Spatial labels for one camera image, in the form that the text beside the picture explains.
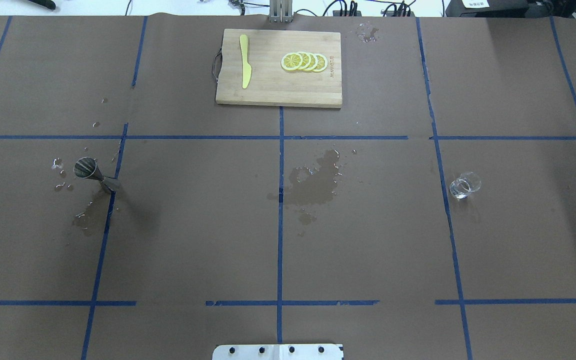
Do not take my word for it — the small glass beaker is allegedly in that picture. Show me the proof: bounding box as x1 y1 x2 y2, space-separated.
448 172 482 199

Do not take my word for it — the steel jigger measuring cup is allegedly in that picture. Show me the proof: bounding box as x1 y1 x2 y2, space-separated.
73 157 121 194

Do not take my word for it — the wooden cutting board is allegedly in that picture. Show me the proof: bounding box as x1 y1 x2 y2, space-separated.
215 28 343 109

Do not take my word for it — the yellow plastic knife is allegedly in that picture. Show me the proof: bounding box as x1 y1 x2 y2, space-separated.
238 34 252 89

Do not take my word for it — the front lemon slice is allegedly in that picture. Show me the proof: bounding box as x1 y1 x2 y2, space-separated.
280 52 303 72

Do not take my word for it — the lemon slice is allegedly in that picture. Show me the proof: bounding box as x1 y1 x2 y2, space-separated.
310 54 329 73
280 52 303 72
297 51 313 71
303 53 319 72

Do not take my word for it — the black box with label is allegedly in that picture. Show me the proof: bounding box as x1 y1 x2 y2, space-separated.
445 0 530 18

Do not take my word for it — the aluminium frame post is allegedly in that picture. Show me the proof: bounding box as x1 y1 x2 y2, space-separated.
269 0 294 24

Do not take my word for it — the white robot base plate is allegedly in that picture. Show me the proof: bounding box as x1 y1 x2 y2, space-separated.
211 343 345 360

